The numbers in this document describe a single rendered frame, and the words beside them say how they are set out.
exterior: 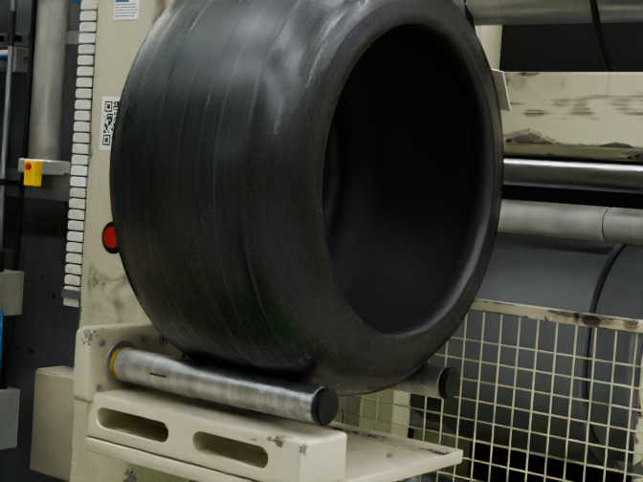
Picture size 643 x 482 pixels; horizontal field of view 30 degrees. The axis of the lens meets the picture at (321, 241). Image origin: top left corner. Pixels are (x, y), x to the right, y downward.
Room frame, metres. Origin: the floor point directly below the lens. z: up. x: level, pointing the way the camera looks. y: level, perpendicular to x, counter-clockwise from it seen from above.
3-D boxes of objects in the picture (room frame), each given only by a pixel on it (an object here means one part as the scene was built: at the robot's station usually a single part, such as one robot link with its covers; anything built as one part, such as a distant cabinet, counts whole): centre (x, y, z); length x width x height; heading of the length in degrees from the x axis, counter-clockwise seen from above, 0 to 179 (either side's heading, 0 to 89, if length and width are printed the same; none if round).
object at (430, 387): (1.71, -0.05, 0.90); 0.35 x 0.05 x 0.05; 53
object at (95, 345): (1.70, 0.18, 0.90); 0.40 x 0.03 x 0.10; 143
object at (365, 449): (1.60, 0.04, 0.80); 0.37 x 0.36 x 0.02; 143
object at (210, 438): (1.49, 0.12, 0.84); 0.36 x 0.09 x 0.06; 53
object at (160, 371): (1.48, 0.12, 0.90); 0.35 x 0.05 x 0.05; 53
